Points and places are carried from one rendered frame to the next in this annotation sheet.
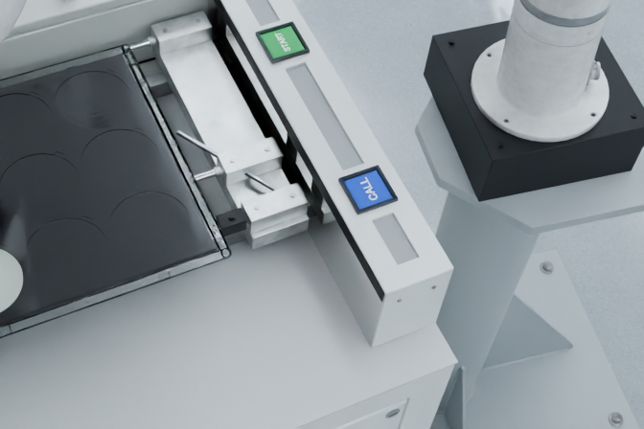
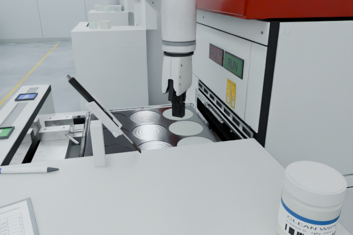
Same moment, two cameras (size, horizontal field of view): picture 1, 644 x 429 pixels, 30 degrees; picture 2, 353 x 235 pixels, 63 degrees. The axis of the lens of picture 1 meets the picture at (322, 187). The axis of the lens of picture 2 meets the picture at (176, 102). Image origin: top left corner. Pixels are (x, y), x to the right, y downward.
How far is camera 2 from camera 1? 1.89 m
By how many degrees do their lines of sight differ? 102
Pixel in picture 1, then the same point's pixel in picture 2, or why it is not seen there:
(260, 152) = (49, 128)
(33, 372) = not seen: hidden behind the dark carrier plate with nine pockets
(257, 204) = (65, 117)
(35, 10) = (126, 156)
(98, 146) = (118, 140)
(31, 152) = (149, 140)
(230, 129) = (51, 148)
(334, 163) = (29, 103)
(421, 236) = (23, 89)
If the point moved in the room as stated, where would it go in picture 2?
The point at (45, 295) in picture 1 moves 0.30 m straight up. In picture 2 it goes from (156, 109) to (153, 18)
